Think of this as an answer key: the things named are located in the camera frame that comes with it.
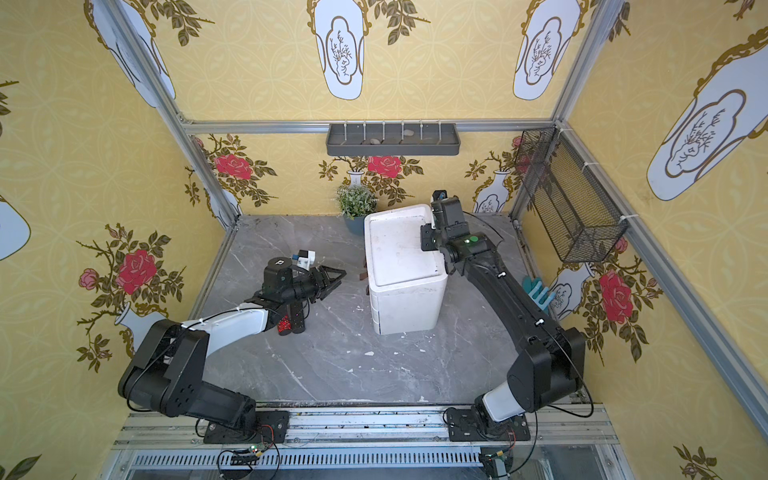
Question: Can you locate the aluminium front rail frame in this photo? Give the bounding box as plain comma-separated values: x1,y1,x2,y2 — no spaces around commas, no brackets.
99,404,633,479

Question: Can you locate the red glitter microphone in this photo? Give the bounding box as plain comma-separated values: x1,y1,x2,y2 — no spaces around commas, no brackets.
277,315,293,336

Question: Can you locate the small potted green plant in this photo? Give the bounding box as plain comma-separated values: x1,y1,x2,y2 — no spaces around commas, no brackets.
336,185,378,236

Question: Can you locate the black glitter microphone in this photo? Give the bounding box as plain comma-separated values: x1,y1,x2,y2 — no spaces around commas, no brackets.
289,300,306,334

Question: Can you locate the white drawer cabinet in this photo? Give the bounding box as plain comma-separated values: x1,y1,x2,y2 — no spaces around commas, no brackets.
364,204,448,335

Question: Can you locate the black wire mesh basket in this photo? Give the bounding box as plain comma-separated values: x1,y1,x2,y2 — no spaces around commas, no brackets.
521,127,628,263

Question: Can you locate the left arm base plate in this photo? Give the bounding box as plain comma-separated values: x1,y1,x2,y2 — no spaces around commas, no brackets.
203,410,290,444

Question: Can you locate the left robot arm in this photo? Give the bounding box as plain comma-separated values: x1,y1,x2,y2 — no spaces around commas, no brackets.
118,251,346,434

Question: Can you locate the teal plastic rack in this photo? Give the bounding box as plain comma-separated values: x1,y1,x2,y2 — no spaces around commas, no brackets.
522,276,556,311

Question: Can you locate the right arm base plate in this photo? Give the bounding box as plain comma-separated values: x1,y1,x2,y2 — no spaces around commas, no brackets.
442,407,531,442

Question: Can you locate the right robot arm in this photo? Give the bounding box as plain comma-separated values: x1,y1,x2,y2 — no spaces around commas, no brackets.
420,190,586,437

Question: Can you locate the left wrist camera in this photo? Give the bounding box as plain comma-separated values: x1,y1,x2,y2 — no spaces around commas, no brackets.
292,250,316,271

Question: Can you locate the grey wall shelf tray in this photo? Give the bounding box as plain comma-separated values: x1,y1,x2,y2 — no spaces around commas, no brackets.
326,121,461,157

